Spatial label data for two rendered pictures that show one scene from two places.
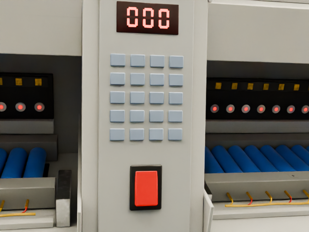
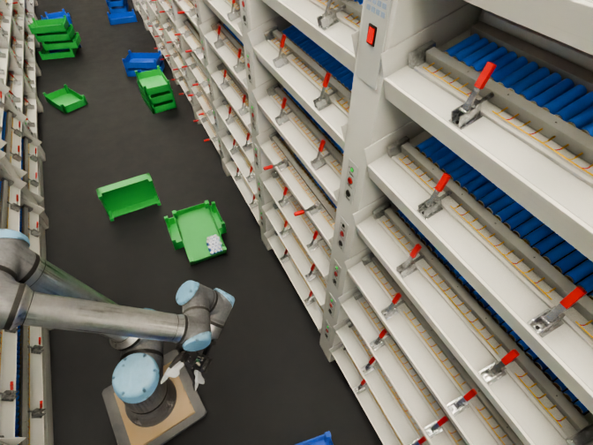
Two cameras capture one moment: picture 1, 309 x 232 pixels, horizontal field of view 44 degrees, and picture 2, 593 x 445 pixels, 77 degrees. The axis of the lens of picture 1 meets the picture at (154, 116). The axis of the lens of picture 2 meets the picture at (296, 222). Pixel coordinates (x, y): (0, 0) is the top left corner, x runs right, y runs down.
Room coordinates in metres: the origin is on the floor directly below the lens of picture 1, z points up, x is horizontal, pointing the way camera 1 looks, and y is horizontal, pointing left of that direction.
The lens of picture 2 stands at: (-0.03, -0.63, 1.63)
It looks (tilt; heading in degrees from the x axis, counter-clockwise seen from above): 47 degrees down; 74
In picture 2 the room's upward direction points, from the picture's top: 1 degrees clockwise
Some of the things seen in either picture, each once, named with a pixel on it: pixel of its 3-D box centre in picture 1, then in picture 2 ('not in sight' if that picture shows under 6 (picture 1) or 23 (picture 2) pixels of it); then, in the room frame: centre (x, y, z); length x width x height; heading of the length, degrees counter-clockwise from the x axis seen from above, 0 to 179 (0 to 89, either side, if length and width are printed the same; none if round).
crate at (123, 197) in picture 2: not in sight; (130, 197); (-0.55, 1.17, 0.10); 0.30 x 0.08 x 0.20; 14
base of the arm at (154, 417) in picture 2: not in sight; (148, 395); (-0.44, -0.03, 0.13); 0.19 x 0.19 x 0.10
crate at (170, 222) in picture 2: not in sight; (195, 224); (-0.20, 0.91, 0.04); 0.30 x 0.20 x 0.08; 11
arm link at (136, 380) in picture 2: not in sight; (139, 380); (-0.43, -0.02, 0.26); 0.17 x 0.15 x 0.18; 87
